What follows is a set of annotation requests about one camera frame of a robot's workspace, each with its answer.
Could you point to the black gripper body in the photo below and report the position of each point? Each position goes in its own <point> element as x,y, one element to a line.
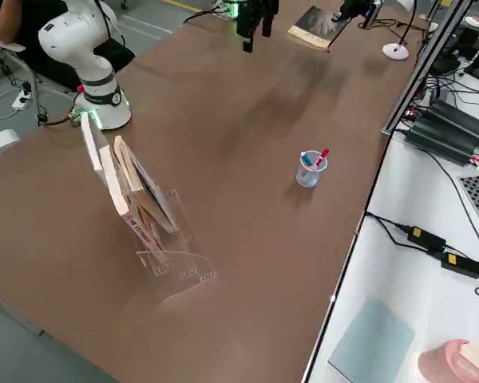
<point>257,8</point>
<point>355,8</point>

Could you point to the dark hand-photo cover book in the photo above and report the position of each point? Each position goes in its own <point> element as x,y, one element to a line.
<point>317,26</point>

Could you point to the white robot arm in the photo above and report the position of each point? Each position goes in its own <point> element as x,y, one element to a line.
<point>92,60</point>

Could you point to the tan-edged paperback book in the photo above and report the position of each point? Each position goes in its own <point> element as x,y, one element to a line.
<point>151,191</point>

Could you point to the white blue cover book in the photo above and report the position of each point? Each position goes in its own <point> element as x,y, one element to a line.
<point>112,187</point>

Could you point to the clear acrylic storage rack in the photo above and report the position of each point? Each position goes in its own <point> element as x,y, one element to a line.
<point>175,255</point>

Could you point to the white desk lamp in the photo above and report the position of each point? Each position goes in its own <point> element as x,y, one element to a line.
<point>395,52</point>

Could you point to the blue pen white cap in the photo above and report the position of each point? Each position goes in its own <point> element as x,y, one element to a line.
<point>308,157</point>

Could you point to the red marker pen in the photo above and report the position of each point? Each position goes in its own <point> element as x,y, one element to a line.
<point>322,156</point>

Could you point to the clear plastic pen cup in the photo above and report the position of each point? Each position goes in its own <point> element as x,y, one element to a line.
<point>309,177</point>

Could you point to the black finned power supply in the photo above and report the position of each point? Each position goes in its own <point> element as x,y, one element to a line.
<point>447,131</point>

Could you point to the person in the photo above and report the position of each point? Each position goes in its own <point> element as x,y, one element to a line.
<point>28,40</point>

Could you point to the white floor power strip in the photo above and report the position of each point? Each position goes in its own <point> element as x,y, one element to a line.
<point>23,99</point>

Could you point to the black power adapter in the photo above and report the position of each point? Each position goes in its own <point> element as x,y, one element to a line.
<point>461,265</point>
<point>425,238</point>

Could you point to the white box yellow label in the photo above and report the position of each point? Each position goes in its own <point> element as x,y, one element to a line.
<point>0,145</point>

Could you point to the teal sheet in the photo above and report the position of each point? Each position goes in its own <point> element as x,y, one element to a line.
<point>369,343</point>

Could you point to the pink round object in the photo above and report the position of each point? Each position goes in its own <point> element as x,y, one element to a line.
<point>451,363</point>

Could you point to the aluminium frame post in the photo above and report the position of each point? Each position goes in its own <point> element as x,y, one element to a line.
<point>419,68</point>

